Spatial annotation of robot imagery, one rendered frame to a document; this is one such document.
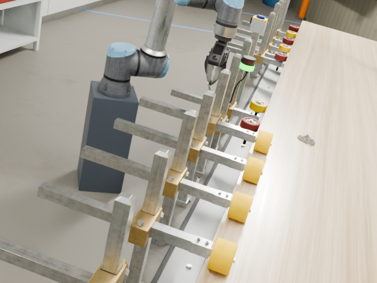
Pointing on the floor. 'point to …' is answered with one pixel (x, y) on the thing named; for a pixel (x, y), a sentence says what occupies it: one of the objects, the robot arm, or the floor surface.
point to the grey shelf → (20, 24)
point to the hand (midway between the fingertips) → (210, 82)
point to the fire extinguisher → (303, 10)
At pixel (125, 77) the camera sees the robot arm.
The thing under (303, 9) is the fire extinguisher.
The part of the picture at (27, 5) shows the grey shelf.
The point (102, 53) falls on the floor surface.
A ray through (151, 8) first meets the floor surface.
